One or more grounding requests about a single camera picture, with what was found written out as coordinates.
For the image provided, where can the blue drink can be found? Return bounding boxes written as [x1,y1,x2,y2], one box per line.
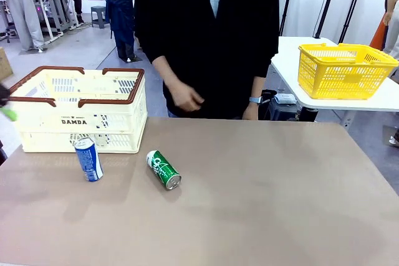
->
[74,136,104,183]

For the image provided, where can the green drink can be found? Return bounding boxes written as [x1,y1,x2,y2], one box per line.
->
[145,150,182,191]

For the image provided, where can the person's right forearm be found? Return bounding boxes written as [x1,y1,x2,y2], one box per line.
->
[151,55,179,88]

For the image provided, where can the person's left forearm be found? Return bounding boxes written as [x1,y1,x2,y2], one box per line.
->
[251,75,266,98]

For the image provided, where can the yellow plastic shopping basket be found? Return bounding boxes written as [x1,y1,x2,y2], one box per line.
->
[298,43,399,100]

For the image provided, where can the person's right hand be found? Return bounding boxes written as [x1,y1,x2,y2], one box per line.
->
[163,78,206,113]

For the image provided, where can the person's left hand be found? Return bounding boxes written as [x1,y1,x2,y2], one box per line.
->
[242,102,260,121]

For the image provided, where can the cardboard box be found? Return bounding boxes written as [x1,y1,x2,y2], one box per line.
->
[0,47,14,82]

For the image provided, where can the bystander in grey trousers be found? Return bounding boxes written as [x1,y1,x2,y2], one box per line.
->
[0,0,46,52]

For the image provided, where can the white grey workbench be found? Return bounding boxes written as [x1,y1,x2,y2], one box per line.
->
[31,0,79,42]

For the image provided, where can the grey plastic stool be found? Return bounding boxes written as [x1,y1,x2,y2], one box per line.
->
[90,6,110,29]

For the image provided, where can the bystander with navy apron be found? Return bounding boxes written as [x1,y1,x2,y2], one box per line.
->
[96,0,138,63]

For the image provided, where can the person in black cardigan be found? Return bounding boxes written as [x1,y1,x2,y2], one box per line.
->
[133,0,281,120]

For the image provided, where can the black stool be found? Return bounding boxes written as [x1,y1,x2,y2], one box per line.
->
[258,90,319,122]

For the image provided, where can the wet wipes pack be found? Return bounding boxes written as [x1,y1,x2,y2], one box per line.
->
[273,93,299,105]

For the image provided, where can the white side table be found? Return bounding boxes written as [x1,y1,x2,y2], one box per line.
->
[270,36,399,128]

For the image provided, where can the black stand pole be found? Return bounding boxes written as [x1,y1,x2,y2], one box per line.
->
[279,0,297,36]

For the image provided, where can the orange traffic cone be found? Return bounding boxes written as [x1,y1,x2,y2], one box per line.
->
[370,19,389,50]

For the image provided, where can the bystander in beige trousers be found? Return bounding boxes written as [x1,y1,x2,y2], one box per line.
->
[382,0,399,61]

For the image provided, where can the cream folding basket brown handles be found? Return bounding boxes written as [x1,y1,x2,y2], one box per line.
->
[6,65,149,154]

